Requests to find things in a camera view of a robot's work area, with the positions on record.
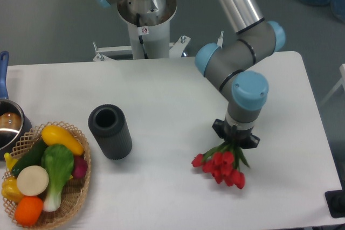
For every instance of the orange fruit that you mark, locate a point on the orange fruit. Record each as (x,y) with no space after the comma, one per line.
(28,211)

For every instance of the yellow squash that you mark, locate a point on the yellow squash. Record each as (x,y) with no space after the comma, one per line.
(53,134)

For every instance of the red tulip bouquet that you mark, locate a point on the red tulip bouquet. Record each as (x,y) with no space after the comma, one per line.
(223,163)

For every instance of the dark green cucumber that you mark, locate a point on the dark green cucumber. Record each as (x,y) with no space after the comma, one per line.
(30,158)

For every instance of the yellow banana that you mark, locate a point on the yellow banana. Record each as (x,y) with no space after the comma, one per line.
(10,161)

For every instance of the green bok choy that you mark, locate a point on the green bok choy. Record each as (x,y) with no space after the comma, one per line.
(58,161)

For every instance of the red radish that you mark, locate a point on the red radish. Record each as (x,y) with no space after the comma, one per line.
(80,167)

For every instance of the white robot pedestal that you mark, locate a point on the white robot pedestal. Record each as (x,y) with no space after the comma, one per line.
(148,24)

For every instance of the yellow bell pepper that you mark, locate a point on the yellow bell pepper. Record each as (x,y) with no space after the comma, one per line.
(10,190)

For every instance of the blue handled steel saucepan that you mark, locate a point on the blue handled steel saucepan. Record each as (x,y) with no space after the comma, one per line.
(14,123)

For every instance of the beige round disc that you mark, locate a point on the beige round disc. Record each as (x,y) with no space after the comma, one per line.
(32,180)

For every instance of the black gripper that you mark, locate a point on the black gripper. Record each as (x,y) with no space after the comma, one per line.
(232,133)

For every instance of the woven wicker basket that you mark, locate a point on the woven wicker basket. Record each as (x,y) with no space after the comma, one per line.
(74,192)

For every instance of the dark grey ribbed vase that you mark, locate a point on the dark grey ribbed vase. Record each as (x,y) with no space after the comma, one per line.
(108,125)

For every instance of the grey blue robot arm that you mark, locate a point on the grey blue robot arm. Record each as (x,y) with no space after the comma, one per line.
(227,68)

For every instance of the white chair frame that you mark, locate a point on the white chair frame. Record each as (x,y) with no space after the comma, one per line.
(339,83)

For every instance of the black device at table edge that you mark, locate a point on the black device at table edge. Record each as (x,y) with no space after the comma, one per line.
(335,203)

